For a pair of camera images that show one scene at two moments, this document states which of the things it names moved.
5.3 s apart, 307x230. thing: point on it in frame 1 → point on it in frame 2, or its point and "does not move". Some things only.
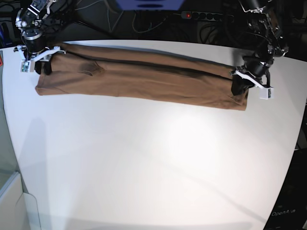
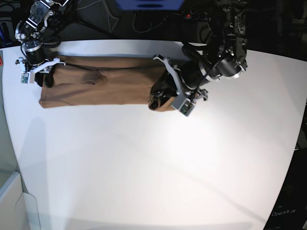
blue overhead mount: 149,5 does not move
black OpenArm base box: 289,211 does not move
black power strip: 226,17 does not move
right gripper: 241,82 → 168,86
